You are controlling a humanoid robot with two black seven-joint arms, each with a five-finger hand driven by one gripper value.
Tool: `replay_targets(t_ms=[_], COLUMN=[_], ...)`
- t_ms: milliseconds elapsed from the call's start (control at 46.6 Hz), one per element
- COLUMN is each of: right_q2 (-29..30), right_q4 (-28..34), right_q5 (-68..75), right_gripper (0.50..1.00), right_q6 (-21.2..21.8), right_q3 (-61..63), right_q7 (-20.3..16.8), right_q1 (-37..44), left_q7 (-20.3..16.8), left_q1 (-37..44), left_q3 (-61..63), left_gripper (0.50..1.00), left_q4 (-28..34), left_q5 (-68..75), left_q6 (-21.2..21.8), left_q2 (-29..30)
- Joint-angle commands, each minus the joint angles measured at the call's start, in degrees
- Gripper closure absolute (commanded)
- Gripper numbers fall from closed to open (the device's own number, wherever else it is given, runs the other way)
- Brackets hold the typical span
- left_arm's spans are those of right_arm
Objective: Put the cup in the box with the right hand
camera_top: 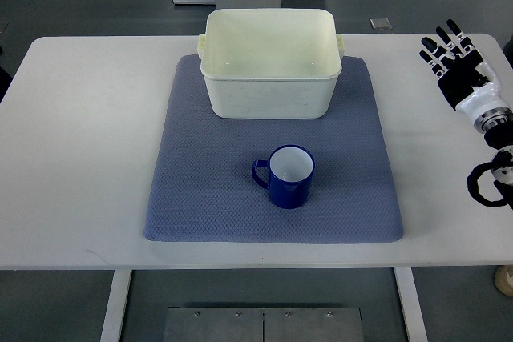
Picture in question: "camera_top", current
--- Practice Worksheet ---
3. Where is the white plastic box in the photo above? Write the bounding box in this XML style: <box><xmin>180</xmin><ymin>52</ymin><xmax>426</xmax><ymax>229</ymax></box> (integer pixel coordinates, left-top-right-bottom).
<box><xmin>197</xmin><ymin>8</ymin><xmax>345</xmax><ymax>119</ymax></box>

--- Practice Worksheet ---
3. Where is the grey floor plate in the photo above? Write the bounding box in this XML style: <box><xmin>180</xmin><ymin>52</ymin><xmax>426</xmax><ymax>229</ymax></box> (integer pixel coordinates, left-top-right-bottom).
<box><xmin>369</xmin><ymin>18</ymin><xmax>393</xmax><ymax>31</ymax></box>

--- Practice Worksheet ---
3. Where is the grey metal base plate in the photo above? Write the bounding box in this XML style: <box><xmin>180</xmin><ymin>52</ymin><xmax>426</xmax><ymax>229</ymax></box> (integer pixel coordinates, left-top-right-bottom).
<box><xmin>163</xmin><ymin>308</ymin><xmax>364</xmax><ymax>341</ymax></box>

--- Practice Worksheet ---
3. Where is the white table leg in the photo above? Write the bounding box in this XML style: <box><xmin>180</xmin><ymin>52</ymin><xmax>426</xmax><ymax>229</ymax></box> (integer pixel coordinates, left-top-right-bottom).
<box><xmin>394</xmin><ymin>267</ymin><xmax>428</xmax><ymax>342</ymax></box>
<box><xmin>100</xmin><ymin>270</ymin><xmax>132</xmax><ymax>342</ymax></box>

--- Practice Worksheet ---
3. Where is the blue mug white inside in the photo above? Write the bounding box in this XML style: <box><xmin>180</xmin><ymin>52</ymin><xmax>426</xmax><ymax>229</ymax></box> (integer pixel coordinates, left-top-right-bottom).
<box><xmin>251</xmin><ymin>145</ymin><xmax>316</xmax><ymax>209</ymax></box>

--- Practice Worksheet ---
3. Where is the black cable loop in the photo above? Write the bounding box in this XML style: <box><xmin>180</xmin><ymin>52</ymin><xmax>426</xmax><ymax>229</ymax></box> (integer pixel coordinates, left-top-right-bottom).
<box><xmin>467</xmin><ymin>160</ymin><xmax>513</xmax><ymax>207</ymax></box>

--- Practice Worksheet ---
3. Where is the beige caster wheel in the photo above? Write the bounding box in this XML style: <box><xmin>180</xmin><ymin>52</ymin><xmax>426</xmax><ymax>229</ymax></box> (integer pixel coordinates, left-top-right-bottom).
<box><xmin>494</xmin><ymin>265</ymin><xmax>513</xmax><ymax>297</ymax></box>

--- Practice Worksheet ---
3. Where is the blue textured mat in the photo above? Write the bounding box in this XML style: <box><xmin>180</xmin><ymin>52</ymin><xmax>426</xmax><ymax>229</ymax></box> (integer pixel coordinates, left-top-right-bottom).
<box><xmin>143</xmin><ymin>54</ymin><xmax>404</xmax><ymax>245</ymax></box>

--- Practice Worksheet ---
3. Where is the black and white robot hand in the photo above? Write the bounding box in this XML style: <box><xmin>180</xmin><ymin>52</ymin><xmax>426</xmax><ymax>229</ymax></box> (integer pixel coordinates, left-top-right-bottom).
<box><xmin>419</xmin><ymin>19</ymin><xmax>512</xmax><ymax>133</ymax></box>

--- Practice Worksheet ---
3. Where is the white table leg left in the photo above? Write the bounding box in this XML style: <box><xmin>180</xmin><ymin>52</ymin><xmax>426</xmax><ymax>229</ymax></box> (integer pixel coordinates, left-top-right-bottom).
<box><xmin>100</xmin><ymin>270</ymin><xmax>132</xmax><ymax>342</ymax></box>

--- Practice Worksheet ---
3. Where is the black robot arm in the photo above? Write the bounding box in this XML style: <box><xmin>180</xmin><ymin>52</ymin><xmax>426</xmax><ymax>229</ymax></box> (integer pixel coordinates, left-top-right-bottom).
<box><xmin>485</xmin><ymin>121</ymin><xmax>512</xmax><ymax>207</ymax></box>

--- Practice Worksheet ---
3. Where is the white table leg right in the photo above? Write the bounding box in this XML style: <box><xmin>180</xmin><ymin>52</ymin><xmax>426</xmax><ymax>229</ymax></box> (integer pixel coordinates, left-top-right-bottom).
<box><xmin>394</xmin><ymin>267</ymin><xmax>428</xmax><ymax>342</ymax></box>

